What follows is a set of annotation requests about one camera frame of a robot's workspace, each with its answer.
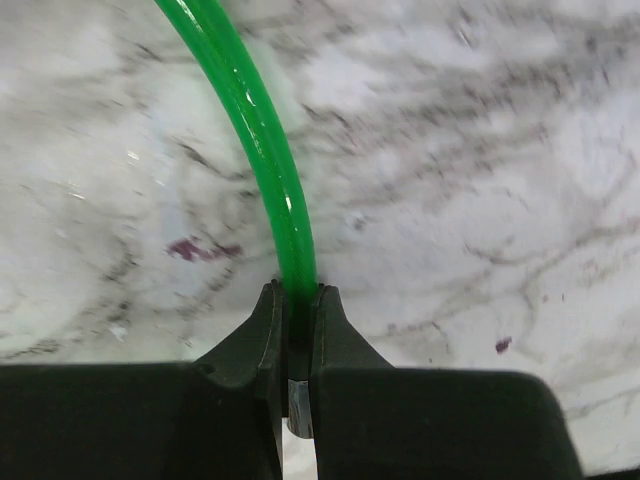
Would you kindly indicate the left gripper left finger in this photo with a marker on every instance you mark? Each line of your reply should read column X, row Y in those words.
column 218, row 417

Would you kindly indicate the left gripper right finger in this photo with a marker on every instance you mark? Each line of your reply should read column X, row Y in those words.
column 372, row 420

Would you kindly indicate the green cable lock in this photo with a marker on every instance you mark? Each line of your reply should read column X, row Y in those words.
column 209, row 35

